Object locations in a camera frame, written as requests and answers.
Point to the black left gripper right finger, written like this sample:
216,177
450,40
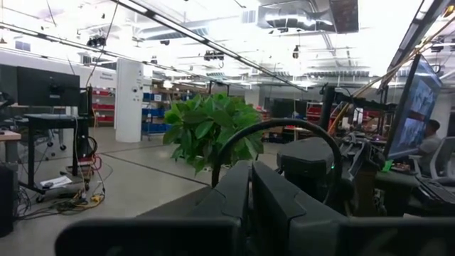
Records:
302,231

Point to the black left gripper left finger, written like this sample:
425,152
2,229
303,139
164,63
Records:
199,227

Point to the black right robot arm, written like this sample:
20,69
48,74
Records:
359,153

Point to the small green object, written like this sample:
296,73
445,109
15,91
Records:
388,166

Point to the gray desk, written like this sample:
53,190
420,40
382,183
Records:
394,179

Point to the green leafy artificial plant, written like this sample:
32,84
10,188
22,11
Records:
206,124

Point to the person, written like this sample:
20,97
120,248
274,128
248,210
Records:
428,145

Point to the rack of blue bins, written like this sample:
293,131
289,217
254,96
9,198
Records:
153,126

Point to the large tilted display screen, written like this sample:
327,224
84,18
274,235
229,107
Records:
414,113

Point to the gray office chair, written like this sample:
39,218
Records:
444,156

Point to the white round pillar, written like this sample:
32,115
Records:
128,103

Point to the white paper sheet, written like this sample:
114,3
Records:
56,182

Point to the rack of red bins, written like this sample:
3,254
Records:
104,106

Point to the black monitor desk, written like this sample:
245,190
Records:
53,121

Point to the black box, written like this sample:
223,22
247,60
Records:
6,199

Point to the black computer monitor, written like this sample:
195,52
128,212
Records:
48,87

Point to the light wooden table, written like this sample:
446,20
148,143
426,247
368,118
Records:
9,136

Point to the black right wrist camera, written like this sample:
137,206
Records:
305,156

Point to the black ceiling camera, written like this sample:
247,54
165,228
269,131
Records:
214,55
96,41

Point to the black aluminium rig frame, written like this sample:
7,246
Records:
185,32

